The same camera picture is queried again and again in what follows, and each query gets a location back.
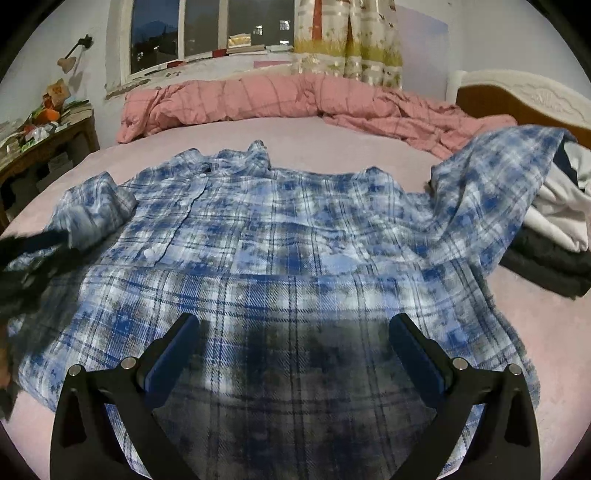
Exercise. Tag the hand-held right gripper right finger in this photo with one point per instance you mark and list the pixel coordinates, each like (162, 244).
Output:
(415, 362)

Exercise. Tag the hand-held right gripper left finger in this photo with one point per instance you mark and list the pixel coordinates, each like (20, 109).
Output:
(171, 364)

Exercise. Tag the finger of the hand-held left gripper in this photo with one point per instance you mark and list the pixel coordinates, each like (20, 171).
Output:
(41, 241)

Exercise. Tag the blue plaid shirt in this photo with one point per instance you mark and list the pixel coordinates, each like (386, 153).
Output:
(295, 240)

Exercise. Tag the wooden side table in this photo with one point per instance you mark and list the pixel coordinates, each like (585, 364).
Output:
(55, 138)

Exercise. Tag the orange plush toy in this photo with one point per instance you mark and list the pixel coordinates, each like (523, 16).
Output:
(48, 115)

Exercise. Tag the stack of books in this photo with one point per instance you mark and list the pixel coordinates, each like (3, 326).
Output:
(78, 108)

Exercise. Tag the brown paper bag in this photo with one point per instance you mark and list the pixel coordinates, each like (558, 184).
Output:
(57, 90)

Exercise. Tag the black folded garment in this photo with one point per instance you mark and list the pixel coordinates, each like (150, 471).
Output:
(549, 272)

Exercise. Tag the white and navy garment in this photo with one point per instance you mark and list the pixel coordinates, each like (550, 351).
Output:
(558, 217)

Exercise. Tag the white framed window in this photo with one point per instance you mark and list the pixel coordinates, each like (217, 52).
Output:
(157, 32)

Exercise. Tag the pink checked quilt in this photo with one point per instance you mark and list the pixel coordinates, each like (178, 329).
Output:
(258, 99)

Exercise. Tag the white and wooden headboard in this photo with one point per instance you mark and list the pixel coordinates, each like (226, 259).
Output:
(508, 106)

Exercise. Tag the tree print curtain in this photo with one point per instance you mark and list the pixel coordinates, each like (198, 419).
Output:
(332, 46)

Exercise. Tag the wall lamp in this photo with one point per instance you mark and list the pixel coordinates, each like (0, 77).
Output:
(67, 63)

